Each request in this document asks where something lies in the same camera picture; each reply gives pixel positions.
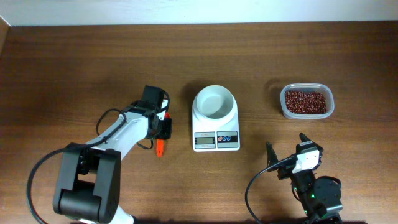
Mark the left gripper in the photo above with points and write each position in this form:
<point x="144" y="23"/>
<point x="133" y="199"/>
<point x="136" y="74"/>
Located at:
<point x="168" y="134"/>

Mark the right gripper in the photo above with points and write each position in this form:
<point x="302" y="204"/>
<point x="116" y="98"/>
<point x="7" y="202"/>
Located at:
<point x="273" y="157"/>

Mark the orange measuring scoop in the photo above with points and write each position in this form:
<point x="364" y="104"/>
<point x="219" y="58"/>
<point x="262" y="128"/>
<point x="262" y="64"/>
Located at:
<point x="160" y="149"/>

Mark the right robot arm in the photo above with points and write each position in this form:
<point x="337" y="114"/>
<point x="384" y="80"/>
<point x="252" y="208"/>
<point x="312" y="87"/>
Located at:
<point x="320" y="197"/>

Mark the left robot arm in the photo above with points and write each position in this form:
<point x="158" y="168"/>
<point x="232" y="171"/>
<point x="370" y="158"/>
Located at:
<point x="88" y="185"/>

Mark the white round bowl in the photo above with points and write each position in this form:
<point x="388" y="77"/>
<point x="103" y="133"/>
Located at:
<point x="214" y="103"/>

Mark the white digital kitchen scale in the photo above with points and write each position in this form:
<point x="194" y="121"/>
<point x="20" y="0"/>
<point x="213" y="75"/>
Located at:
<point x="211" y="137"/>

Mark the red beans in container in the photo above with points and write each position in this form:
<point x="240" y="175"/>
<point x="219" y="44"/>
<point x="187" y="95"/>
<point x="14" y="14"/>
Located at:
<point x="300" y="102"/>

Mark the clear plastic container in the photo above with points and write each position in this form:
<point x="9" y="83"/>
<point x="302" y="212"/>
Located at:
<point x="308" y="87"/>

